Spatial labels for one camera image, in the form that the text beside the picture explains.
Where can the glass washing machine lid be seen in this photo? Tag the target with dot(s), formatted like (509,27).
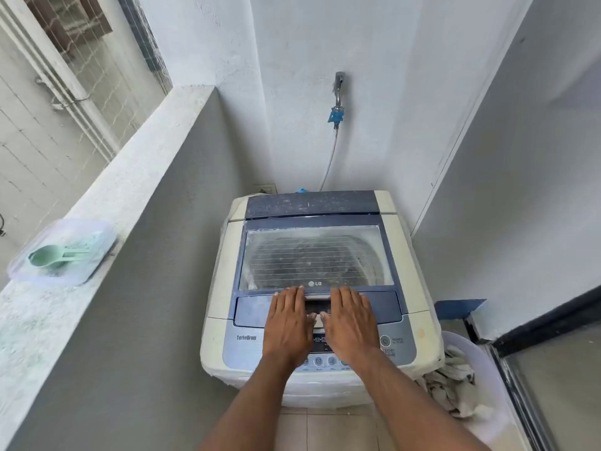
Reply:
(314,258)

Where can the white crumpled laundry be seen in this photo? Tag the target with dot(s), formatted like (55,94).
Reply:
(453,382)

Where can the person's right thumb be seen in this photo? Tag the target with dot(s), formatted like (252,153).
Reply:
(326,321)

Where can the green measuring scoop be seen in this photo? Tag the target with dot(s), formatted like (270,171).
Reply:
(49,255)

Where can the black framed glass door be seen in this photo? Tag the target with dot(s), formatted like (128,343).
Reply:
(549,371)

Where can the person's right hand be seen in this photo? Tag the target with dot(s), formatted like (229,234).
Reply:
(352,331)

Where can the clear plastic container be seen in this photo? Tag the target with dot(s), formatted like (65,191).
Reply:
(70,272)

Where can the person's left forearm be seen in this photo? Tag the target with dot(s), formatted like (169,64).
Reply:
(256,408)

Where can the white wall socket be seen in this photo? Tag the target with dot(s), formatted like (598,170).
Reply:
(265,188)

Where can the person's right little finger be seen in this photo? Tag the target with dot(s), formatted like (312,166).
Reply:
(364,310)

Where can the metal wall tap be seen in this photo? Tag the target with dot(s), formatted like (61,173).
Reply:
(339,84)

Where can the blue plastic dustpan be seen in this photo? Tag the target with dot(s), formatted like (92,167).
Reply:
(458,309)

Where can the cream blue washing machine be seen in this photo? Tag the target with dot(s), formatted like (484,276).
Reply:
(220,300)

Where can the white outdoor pipes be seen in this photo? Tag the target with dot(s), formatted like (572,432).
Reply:
(65,89)

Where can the white laundry basket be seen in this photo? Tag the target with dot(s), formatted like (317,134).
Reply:
(488,371)

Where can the person's right middle finger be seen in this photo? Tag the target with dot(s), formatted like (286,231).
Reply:
(344,302)

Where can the person's left hand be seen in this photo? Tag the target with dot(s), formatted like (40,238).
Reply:
(286,331)

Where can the person's left little finger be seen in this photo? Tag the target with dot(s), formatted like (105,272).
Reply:
(277,307)

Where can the person's right forearm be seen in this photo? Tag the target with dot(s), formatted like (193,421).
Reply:
(413,408)

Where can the person's left thumb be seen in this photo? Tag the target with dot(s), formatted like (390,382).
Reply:
(311,321)

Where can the person's left middle finger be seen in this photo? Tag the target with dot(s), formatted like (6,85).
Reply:
(291,302)

